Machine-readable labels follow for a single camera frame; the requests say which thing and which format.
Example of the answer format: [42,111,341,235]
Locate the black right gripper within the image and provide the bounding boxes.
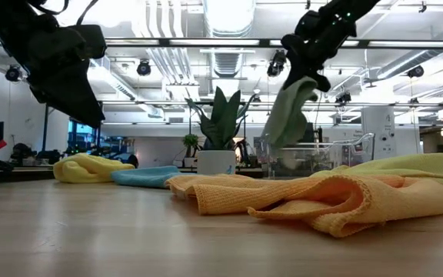
[281,10,357,93]

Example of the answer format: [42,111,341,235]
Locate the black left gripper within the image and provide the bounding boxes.
[0,25,106,130]

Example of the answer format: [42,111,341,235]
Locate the green microfiber towel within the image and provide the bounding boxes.
[261,75,319,170]

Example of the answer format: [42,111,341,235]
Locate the blue microfiber towel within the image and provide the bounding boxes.
[110,165,182,189]

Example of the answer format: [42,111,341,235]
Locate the orange microfiber towel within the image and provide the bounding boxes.
[165,172,443,239]

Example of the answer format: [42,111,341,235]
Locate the yellow microfiber towel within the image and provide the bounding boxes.
[52,152,136,184]
[309,152,443,199]

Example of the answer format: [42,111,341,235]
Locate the blue lit window screen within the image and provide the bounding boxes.
[67,118,98,153]

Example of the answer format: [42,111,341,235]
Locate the clear plastic bin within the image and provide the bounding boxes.
[258,132,376,180]

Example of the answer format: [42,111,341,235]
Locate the green plant in white pot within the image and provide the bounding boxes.
[185,86,259,176]

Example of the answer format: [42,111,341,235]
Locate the small background potted plant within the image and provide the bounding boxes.
[182,133,201,169]

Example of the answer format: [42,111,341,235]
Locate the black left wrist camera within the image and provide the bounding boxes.
[67,24,108,61]

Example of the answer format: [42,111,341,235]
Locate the silver ceiling duct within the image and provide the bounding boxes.
[202,0,258,78]

